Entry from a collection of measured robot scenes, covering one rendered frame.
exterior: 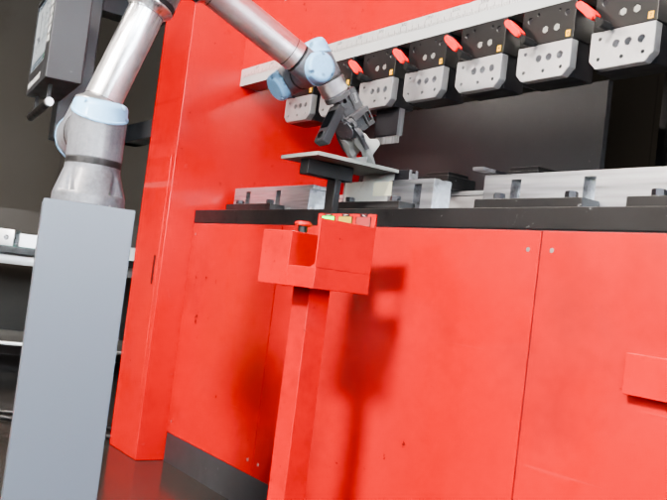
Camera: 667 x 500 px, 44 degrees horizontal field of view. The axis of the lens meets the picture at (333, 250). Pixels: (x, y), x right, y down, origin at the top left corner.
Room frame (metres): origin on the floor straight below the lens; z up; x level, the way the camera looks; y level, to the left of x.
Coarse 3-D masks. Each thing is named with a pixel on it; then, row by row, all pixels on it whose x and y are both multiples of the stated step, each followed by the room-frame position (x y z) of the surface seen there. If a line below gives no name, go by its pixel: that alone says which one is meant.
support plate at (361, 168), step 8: (312, 152) 2.08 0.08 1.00; (320, 152) 2.06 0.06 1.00; (288, 160) 2.22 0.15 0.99; (296, 160) 2.20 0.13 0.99; (320, 160) 2.15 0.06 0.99; (328, 160) 2.13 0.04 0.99; (336, 160) 2.11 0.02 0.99; (344, 160) 2.11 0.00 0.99; (352, 160) 2.12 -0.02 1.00; (360, 168) 2.20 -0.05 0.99; (368, 168) 2.18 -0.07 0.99; (376, 168) 2.17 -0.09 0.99; (384, 168) 2.18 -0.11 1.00
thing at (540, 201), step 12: (480, 204) 1.85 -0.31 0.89; (492, 204) 1.82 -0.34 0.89; (504, 204) 1.79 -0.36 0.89; (516, 204) 1.76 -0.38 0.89; (528, 204) 1.74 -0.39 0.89; (540, 204) 1.71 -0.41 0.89; (552, 204) 1.68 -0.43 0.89; (564, 204) 1.66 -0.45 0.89; (576, 204) 1.64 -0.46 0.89; (588, 204) 1.64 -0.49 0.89
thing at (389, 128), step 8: (384, 112) 2.30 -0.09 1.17; (392, 112) 2.27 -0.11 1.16; (400, 112) 2.25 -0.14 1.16; (376, 120) 2.33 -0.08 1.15; (384, 120) 2.30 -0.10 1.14; (392, 120) 2.27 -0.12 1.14; (400, 120) 2.25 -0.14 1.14; (376, 128) 2.32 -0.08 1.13; (384, 128) 2.29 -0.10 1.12; (392, 128) 2.26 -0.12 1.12; (400, 128) 2.25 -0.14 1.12; (376, 136) 2.32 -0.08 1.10; (384, 136) 2.29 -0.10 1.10; (392, 136) 2.27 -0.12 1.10
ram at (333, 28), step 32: (256, 0) 2.93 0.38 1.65; (288, 0) 2.74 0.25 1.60; (320, 0) 2.58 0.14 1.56; (352, 0) 2.43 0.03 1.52; (384, 0) 2.30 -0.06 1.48; (416, 0) 2.18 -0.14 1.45; (448, 0) 2.08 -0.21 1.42; (544, 0) 1.81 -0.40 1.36; (320, 32) 2.56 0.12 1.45; (352, 32) 2.41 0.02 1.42; (416, 32) 2.17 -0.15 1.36; (448, 32) 2.07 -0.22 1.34; (256, 64) 2.88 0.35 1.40
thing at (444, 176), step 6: (432, 174) 2.41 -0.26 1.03; (438, 174) 2.39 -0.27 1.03; (444, 174) 2.37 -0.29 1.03; (450, 174) 2.36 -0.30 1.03; (456, 174) 2.37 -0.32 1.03; (444, 180) 2.35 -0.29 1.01; (450, 180) 2.34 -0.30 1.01; (456, 180) 2.36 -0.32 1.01; (462, 180) 2.37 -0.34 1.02; (468, 180) 2.39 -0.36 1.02; (456, 186) 2.36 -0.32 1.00; (462, 186) 2.37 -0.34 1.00; (468, 186) 2.39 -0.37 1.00; (474, 186) 2.40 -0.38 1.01
